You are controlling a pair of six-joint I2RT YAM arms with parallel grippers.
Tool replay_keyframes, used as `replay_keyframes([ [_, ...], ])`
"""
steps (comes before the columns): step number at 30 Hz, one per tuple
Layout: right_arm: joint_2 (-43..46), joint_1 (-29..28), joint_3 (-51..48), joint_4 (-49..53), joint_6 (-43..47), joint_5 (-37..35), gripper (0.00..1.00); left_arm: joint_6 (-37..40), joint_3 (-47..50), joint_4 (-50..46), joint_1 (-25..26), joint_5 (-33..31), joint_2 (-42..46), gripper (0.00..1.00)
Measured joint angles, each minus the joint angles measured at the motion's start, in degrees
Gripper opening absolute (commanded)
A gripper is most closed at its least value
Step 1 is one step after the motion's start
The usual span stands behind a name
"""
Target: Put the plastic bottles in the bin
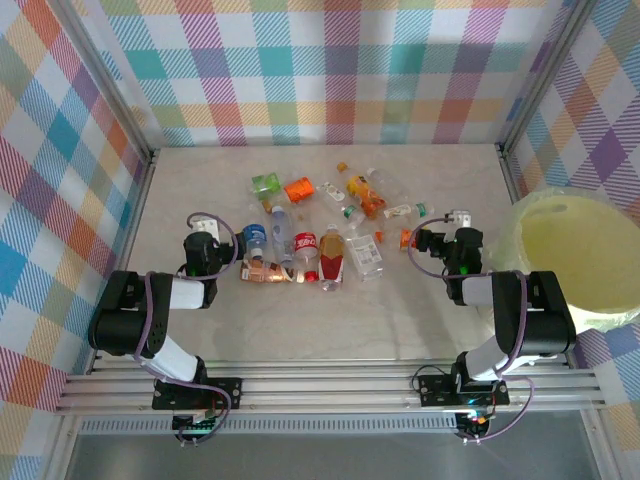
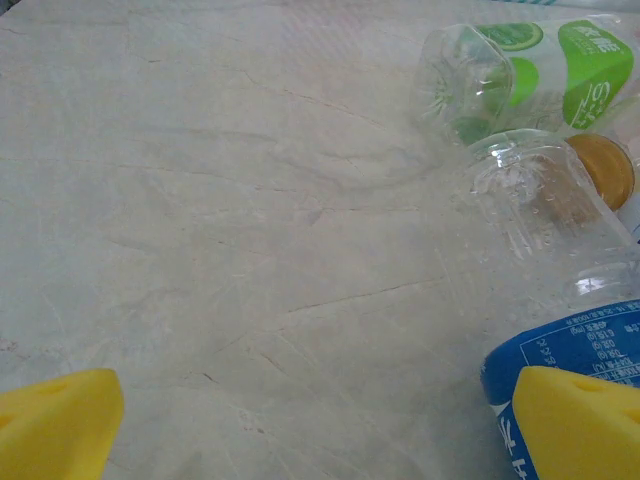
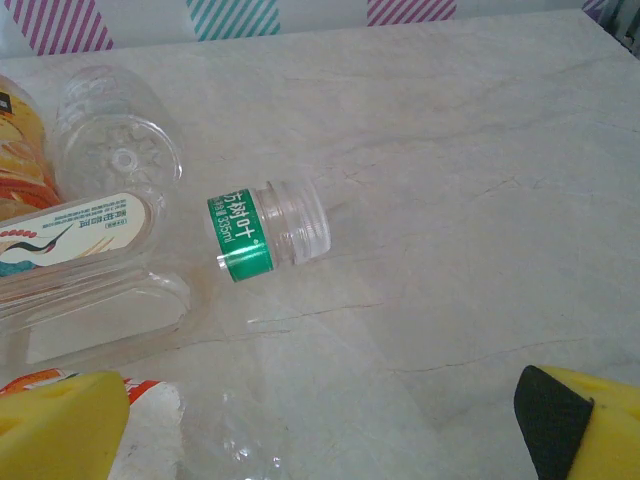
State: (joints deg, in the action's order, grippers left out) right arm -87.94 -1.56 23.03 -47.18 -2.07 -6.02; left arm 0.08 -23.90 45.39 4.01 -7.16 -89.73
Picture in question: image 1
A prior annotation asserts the blue label plastic bottle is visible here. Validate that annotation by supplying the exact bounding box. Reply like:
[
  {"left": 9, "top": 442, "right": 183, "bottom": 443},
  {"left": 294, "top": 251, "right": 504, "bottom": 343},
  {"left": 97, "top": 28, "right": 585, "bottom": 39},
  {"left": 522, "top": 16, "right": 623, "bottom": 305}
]
[{"left": 242, "top": 223, "right": 268, "bottom": 259}]

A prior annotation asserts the brown tea plastic bottle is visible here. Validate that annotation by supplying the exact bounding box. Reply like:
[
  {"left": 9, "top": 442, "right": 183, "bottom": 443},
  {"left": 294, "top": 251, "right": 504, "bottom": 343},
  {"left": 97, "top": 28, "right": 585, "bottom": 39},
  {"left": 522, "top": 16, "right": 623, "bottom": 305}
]
[{"left": 239, "top": 259, "right": 304, "bottom": 285}]

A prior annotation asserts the labelled clear bottle green cap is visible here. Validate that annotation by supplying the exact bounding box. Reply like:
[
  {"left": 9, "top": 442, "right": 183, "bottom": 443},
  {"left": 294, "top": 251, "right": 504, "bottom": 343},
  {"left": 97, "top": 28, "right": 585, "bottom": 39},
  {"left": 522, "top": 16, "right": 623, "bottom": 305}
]
[{"left": 383, "top": 202, "right": 435, "bottom": 220}]

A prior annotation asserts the slim clear plastic bottle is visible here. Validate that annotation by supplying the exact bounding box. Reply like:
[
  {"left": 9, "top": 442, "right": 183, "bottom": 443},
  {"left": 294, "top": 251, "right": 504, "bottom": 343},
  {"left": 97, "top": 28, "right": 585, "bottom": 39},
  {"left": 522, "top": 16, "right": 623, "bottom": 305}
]
[{"left": 269, "top": 204, "right": 296, "bottom": 266}]

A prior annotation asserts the wide clear bottle white label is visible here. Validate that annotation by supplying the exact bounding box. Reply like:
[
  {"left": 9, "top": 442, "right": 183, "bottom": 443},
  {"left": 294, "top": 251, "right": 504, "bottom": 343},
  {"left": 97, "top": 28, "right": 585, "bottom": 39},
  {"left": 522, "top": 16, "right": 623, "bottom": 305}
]
[{"left": 346, "top": 233, "right": 385, "bottom": 283}]

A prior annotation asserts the clear bottle white cap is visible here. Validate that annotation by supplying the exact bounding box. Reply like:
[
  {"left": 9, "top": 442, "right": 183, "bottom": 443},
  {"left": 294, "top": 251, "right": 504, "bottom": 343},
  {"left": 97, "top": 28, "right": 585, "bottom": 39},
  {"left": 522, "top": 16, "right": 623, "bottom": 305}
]
[{"left": 367, "top": 167, "right": 409, "bottom": 199}]

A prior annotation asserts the red cola label bottle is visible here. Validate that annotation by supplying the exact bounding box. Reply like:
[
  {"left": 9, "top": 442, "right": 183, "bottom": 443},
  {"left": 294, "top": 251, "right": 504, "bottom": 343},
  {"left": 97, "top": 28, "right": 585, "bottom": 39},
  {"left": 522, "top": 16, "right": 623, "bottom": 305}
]
[{"left": 293, "top": 231, "right": 320, "bottom": 264}]

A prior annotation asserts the small clear bottle green cap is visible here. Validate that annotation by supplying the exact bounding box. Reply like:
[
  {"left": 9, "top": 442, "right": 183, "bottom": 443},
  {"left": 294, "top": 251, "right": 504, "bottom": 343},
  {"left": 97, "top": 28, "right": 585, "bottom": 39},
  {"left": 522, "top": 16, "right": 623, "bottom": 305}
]
[{"left": 342, "top": 204, "right": 366, "bottom": 231}]

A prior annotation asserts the crushed orange plastic bottle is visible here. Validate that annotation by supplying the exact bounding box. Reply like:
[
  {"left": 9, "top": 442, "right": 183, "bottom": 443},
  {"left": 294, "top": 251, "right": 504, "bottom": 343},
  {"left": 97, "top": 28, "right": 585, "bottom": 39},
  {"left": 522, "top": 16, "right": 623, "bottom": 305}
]
[{"left": 283, "top": 177, "right": 317, "bottom": 203}]

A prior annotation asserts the red gold label bottle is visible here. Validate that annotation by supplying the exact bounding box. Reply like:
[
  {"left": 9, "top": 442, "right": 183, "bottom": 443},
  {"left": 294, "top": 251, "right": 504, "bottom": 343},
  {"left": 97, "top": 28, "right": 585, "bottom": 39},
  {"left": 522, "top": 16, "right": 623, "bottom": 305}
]
[{"left": 317, "top": 223, "right": 347, "bottom": 293}]

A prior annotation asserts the crushed green plastic bottle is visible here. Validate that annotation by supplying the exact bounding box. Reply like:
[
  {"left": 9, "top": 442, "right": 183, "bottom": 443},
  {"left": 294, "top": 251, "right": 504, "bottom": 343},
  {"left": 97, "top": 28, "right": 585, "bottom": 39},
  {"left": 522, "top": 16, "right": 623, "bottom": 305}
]
[{"left": 250, "top": 171, "right": 281, "bottom": 196}]

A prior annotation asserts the orange juice plastic bottle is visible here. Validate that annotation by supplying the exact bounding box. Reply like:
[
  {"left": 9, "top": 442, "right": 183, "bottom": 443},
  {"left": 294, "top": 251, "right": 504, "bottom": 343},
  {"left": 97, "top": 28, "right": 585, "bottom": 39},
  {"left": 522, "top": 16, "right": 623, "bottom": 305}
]
[{"left": 346, "top": 174, "right": 389, "bottom": 218}]

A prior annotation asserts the small controller circuit board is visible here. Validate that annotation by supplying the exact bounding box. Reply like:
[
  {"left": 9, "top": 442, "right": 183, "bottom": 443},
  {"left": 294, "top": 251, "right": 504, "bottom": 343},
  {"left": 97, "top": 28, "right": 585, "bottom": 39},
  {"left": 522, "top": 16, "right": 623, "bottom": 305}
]
[
  {"left": 171, "top": 413, "right": 222, "bottom": 448},
  {"left": 455, "top": 410, "right": 495, "bottom": 444}
]

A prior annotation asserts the grey metal panel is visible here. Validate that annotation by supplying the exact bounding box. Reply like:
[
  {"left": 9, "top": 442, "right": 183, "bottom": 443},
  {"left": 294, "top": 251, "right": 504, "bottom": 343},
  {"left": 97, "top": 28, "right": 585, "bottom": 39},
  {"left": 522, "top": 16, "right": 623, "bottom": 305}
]
[{"left": 64, "top": 433, "right": 604, "bottom": 480}]

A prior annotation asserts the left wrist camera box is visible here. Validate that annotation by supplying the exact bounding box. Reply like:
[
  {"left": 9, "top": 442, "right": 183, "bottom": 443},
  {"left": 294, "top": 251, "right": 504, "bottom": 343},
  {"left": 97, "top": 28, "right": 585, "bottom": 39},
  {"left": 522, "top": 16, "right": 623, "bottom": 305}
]
[{"left": 192, "top": 218, "right": 222, "bottom": 240}]

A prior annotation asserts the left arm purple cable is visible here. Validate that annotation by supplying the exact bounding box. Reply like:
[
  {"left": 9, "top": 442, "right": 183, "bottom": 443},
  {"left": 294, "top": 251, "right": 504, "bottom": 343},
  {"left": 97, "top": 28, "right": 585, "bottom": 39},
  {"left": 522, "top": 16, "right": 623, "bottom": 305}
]
[{"left": 133, "top": 212, "right": 240, "bottom": 449}]

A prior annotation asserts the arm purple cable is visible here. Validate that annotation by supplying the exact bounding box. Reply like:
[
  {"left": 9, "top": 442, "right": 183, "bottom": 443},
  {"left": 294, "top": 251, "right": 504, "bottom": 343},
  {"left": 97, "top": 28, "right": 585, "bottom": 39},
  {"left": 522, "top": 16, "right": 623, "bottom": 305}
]
[
  {"left": 133, "top": 212, "right": 240, "bottom": 449},
  {"left": 407, "top": 214, "right": 539, "bottom": 446}
]

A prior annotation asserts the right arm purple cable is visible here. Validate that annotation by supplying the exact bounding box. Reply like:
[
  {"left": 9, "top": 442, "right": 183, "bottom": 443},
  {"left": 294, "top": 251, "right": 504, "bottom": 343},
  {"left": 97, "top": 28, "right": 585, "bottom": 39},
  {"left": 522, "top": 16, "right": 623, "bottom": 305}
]
[{"left": 407, "top": 214, "right": 539, "bottom": 446}]

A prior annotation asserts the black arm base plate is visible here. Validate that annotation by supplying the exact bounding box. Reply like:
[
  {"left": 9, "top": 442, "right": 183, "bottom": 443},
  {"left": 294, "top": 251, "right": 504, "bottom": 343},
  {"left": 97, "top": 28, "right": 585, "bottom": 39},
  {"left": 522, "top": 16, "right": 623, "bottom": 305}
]
[
  {"left": 151, "top": 375, "right": 245, "bottom": 412},
  {"left": 416, "top": 372, "right": 511, "bottom": 409}
]

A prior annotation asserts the aluminium rail beam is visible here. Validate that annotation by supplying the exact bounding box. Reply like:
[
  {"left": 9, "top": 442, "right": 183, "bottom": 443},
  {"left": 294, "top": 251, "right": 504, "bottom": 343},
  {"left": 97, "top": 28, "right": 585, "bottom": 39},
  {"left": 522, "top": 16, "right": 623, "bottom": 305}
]
[{"left": 53, "top": 358, "right": 607, "bottom": 417}]

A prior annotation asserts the aluminium corner post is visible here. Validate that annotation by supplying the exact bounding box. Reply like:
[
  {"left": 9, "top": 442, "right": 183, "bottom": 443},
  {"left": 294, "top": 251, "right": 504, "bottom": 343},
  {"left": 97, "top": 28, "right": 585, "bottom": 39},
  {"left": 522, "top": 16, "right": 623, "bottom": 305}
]
[
  {"left": 47, "top": 0, "right": 160, "bottom": 166},
  {"left": 501, "top": 0, "right": 604, "bottom": 151}
]

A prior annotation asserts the slotted grey cable duct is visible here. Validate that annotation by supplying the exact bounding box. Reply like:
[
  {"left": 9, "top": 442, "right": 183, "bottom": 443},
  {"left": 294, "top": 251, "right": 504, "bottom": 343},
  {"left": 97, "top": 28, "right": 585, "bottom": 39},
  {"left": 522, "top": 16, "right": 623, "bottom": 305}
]
[{"left": 78, "top": 418, "right": 460, "bottom": 435}]

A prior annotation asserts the aluminium frame leg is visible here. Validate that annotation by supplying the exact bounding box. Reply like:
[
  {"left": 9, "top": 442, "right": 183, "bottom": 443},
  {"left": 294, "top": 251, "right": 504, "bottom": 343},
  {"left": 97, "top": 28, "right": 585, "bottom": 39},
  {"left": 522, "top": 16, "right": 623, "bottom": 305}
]
[
  {"left": 582, "top": 409, "right": 619, "bottom": 480},
  {"left": 44, "top": 415, "right": 79, "bottom": 480}
]

